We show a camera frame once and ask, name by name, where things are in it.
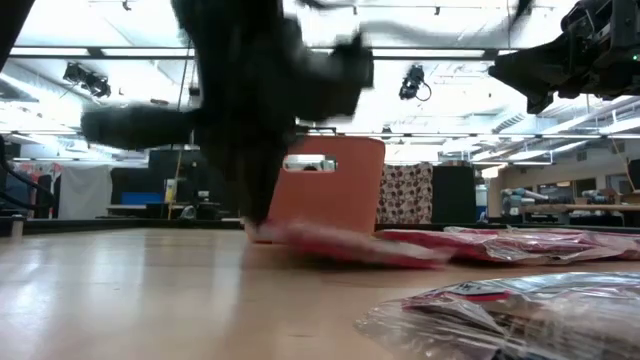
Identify black overhead crossbar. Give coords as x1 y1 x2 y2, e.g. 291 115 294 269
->
9 45 526 62

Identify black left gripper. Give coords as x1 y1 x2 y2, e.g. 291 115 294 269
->
79 0 376 225

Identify yellow hanging cord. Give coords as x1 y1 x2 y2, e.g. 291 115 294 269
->
167 149 184 220

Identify black cabinet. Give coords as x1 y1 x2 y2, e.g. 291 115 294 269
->
431 164 477 224

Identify brown dotted curtain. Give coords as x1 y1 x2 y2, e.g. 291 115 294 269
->
375 162 434 225

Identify orange plastic basket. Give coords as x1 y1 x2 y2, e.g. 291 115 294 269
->
267 135 386 236

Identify black room divider panel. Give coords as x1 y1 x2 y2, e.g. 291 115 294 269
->
148 148 204 194

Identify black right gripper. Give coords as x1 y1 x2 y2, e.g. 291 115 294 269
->
487 0 640 116

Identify black hanging camera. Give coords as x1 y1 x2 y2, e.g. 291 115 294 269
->
398 63 432 103

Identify wooden background table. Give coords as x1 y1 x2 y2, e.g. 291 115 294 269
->
519 202 640 214

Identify black ceiling equipment cluster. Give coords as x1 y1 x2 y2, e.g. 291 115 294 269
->
62 62 112 99

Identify blue panel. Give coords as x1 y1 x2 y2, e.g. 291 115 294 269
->
120 192 164 206

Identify clear plastic snack bag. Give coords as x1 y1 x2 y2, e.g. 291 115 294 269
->
353 272 640 360

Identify white hanging sheet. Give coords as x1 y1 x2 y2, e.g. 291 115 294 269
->
58 164 114 220

